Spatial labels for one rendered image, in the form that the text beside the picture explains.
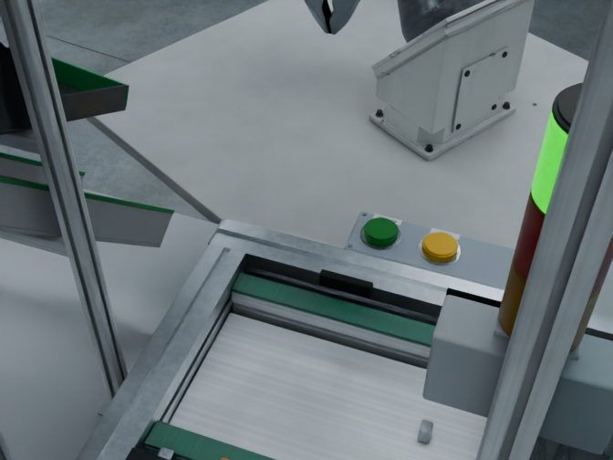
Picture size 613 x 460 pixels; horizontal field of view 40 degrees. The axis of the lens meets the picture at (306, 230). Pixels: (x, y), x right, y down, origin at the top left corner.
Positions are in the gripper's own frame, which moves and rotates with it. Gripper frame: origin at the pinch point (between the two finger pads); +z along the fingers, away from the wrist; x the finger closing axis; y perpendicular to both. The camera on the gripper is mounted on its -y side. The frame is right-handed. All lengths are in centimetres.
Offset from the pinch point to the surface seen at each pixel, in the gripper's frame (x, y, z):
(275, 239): 4.7, -3.4, 27.2
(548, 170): -22.1, -33.4, -15.4
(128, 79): 44, 32, 37
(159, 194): 80, 90, 123
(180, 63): 39, 39, 37
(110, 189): 94, 87, 123
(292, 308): -0.3, -11.1, 29.0
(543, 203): -22.3, -33.6, -13.4
